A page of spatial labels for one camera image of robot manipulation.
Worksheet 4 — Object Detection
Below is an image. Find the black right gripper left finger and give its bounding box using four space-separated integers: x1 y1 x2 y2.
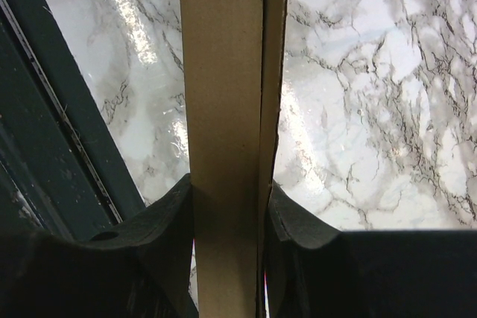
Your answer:
1 175 194 317

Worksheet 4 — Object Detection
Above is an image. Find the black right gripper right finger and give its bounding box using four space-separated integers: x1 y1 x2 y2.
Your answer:
265 185 476 317

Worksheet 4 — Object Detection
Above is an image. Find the brown cardboard box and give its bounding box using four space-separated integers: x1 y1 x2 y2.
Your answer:
180 0 288 317

